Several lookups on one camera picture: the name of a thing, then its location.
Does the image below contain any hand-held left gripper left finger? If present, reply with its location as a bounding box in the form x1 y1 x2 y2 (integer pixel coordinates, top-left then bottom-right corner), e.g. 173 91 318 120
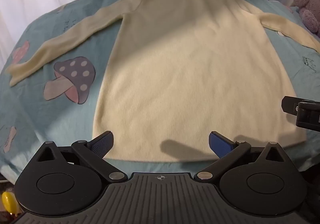
35 131 128 183

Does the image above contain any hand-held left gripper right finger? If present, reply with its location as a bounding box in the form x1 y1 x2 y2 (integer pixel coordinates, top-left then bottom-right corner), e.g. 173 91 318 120
196 131 286 181

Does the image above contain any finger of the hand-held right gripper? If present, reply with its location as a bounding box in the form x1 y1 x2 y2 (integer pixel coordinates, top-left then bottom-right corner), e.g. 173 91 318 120
281 95 320 132

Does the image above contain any cream knit sweater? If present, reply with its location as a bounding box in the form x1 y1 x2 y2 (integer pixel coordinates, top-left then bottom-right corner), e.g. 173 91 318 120
5 0 320 163

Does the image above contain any blue mushroom print bed sheet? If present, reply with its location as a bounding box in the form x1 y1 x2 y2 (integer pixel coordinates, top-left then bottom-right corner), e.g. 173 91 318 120
0 0 320 184

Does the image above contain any purple teddy bear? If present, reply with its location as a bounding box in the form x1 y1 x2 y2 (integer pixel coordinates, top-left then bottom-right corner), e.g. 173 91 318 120
293 0 320 33

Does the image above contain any yellow plastic object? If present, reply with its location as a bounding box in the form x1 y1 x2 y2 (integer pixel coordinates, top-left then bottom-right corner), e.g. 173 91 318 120
1 191 20 215

